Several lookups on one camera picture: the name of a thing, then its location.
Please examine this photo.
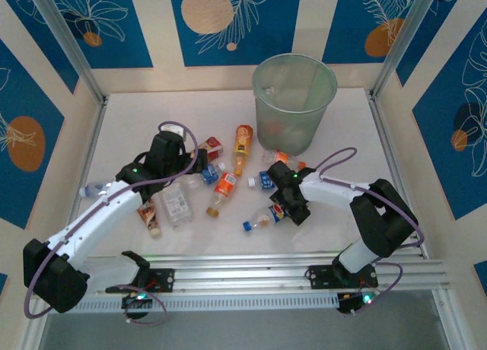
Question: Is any red and gold drink carton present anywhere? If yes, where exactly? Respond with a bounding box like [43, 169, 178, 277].
[197, 135, 224, 163]

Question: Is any yellow orange juice bottle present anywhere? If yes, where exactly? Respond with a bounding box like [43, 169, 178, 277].
[232, 124, 255, 177]

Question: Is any white slotted cable duct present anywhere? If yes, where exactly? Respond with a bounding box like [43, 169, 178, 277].
[47, 291, 340, 315]

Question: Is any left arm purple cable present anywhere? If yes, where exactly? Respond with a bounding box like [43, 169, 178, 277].
[23, 120, 199, 326]

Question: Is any clear bluish water bottle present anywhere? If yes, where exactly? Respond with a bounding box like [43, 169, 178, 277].
[78, 179, 115, 199]

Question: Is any Pepsi bottle blue cap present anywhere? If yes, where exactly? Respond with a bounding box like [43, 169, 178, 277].
[242, 203, 296, 233]

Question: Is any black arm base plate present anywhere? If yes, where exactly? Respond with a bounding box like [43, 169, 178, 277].
[105, 268, 176, 294]
[305, 264, 380, 290]

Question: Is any aluminium side rail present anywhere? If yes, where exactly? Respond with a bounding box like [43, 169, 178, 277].
[365, 91, 431, 259]
[56, 94, 110, 252]

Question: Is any orange label bottle gold cap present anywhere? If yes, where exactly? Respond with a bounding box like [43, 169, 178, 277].
[205, 172, 237, 218]

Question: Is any aluminium frame post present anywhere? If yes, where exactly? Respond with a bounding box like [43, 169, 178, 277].
[371, 0, 444, 100]
[24, 0, 107, 103]

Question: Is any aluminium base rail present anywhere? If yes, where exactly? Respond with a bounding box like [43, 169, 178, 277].
[32, 252, 454, 300]

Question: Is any brown label bottle cream cap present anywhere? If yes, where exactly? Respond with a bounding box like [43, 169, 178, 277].
[135, 201, 163, 239]

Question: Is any small clear bottle white cap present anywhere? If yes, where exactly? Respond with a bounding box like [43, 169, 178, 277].
[178, 173, 202, 191]

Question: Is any clear square bottle white label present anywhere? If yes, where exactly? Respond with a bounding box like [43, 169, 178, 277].
[158, 186, 195, 229]

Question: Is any translucent green waste bin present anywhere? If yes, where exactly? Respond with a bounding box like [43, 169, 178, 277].
[251, 52, 339, 157]

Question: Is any clear bottle orange label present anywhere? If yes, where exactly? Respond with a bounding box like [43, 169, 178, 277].
[261, 149, 307, 172]

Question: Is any small blue label bottle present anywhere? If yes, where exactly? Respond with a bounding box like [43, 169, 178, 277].
[199, 161, 228, 186]

